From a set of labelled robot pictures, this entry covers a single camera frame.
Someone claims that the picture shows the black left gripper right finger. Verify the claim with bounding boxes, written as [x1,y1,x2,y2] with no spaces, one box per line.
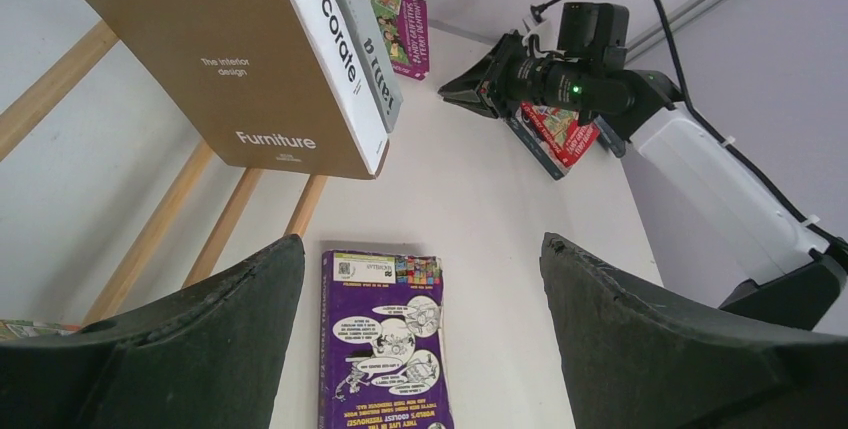
[539,233,847,428]

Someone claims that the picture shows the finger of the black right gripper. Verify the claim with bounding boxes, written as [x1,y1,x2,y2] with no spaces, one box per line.
[437,31,524,119]

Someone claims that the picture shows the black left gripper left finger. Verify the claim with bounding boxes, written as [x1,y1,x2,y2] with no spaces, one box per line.
[1,235,305,428]

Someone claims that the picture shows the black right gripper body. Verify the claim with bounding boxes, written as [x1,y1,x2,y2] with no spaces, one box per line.
[492,2,635,125]

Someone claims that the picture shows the red Treehouse book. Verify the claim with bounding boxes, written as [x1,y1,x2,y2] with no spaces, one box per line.
[517,102,600,173]

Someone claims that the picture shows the purple Treehouse book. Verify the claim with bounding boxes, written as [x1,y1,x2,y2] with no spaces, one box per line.
[370,0,430,80]

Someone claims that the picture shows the purple white cartoon book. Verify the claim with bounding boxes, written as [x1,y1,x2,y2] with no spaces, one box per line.
[317,250,455,429]

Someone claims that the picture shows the grey ianra book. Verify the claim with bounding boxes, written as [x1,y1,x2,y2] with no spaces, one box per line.
[339,0,404,134]

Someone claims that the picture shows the orange Treehouse book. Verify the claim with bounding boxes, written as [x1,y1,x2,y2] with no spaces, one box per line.
[1,319,81,341]

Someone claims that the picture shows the brown white Decorate book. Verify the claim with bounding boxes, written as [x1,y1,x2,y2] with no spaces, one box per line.
[85,0,398,180]

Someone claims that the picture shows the wooden book rack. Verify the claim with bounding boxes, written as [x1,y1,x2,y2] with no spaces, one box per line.
[1,20,329,325]

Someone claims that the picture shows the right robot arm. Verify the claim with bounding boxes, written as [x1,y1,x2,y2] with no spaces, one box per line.
[439,2,847,330]

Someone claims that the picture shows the dark floral book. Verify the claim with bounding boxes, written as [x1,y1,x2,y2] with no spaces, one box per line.
[506,117,569,181]

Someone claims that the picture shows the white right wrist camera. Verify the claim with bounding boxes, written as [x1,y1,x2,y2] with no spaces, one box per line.
[519,14,558,57]

